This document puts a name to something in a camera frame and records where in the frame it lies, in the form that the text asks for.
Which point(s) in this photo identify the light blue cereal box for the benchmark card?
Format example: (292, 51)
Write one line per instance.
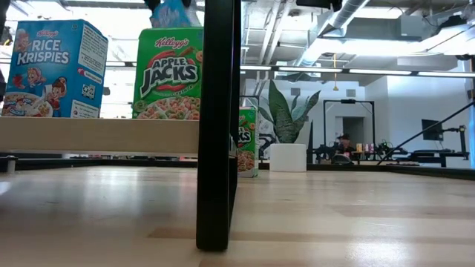
(170, 15)

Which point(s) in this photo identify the Apple Jacks cereal box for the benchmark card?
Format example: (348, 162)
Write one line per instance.
(167, 74)
(248, 148)

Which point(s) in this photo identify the Rice Krispies cereal box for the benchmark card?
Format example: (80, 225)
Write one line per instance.
(52, 70)

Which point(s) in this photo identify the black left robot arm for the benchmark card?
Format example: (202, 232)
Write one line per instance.
(3, 11)

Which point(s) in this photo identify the wooden shelf with black panel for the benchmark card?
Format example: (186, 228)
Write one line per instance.
(217, 111)

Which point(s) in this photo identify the long ceiling light strip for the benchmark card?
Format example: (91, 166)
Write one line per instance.
(310, 69)
(380, 72)
(445, 74)

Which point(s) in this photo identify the yellow hanging pendant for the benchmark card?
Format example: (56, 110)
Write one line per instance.
(335, 88)

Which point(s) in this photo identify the person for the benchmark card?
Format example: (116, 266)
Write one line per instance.
(345, 146)

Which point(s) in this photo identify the black robot equipment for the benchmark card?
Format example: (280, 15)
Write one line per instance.
(323, 153)

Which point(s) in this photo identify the small yellow object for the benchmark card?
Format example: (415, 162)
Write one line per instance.
(358, 147)

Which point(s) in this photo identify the small pink object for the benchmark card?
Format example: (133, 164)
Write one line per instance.
(369, 147)

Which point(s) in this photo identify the snake plant in white pot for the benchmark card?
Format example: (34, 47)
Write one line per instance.
(287, 157)

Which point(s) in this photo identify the black computer monitor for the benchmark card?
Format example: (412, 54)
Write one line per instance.
(432, 131)

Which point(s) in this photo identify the black desk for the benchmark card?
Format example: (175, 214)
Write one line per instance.
(443, 161)

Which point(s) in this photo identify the silver ventilation duct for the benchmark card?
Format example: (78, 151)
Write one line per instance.
(345, 20)

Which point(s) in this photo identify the black metal rig frame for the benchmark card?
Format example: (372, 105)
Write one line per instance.
(348, 101)

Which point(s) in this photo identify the small grey post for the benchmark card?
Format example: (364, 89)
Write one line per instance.
(11, 165)

